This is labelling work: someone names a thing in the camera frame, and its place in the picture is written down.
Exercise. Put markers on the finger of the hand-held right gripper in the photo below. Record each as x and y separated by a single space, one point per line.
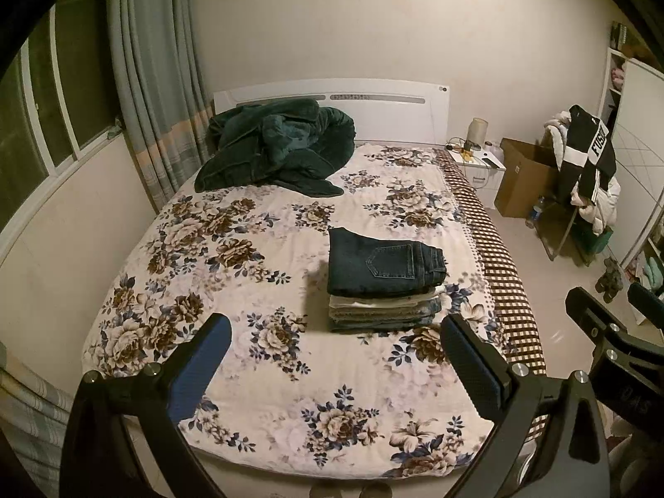
591 314
648 303

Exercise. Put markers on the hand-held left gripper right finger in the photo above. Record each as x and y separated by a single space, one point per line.
469 360

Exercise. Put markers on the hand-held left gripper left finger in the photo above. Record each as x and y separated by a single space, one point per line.
199 368

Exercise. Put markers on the dark blue jeans pants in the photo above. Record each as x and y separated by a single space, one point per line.
373 264

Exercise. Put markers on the pair of dark slippers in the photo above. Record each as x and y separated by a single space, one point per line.
609 277

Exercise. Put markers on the green storage bin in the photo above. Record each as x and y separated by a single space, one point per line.
600 241

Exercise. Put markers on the bed with floral cover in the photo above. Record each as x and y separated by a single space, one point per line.
280 373

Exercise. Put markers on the chair piled with clothes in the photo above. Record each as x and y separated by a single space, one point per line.
601 212

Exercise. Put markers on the brown checkered blanket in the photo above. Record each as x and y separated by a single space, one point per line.
498 259

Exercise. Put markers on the plastic water bottle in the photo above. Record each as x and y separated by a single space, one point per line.
534 212

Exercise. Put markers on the large cardboard box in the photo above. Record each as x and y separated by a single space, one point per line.
518 181

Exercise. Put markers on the black and white jacket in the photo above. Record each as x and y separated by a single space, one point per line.
586 150

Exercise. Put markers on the white nightstand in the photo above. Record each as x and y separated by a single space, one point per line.
485 176

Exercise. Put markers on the white wardrobe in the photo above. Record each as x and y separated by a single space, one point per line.
638 129

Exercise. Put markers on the grey-green striped curtain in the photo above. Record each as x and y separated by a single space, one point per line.
31 415
155 72

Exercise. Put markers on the beige table lamp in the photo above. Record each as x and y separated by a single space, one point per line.
478 132

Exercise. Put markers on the dark green quilt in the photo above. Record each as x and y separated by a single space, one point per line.
269 145

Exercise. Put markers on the white bed headboard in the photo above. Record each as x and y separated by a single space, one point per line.
384 111

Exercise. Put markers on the white framed window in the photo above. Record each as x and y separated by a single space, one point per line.
57 93

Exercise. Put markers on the metal frame chair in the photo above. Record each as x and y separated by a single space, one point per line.
557 233

